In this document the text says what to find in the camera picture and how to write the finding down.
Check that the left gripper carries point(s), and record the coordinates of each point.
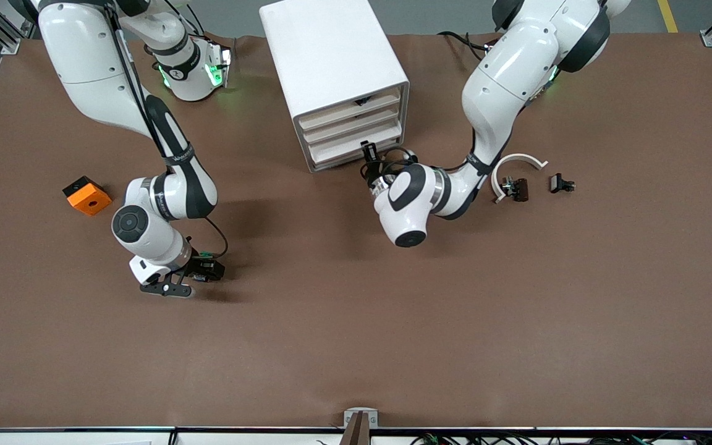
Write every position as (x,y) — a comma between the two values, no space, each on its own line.
(372,169)

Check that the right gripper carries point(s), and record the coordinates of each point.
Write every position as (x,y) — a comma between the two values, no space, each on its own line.
(198,268)

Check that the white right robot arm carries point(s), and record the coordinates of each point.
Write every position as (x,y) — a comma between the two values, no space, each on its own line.
(96,62)

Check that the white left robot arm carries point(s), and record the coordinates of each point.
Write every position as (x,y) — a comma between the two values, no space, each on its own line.
(517,80)

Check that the orange and black box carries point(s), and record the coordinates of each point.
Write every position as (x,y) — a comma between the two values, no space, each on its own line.
(89,199)

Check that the brown table cover mat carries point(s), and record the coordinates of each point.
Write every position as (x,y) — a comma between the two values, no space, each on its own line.
(331,340)

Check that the white curved plastic part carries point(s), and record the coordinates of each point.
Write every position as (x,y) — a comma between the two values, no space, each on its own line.
(517,157)

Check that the black switch contact block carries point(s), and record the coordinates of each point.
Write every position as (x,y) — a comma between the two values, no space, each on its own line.
(518,189)

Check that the small black switch part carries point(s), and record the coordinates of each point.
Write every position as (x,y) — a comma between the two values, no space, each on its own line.
(558,183)

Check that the grey metal bracket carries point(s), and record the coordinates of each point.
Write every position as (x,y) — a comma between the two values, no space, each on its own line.
(361,418)

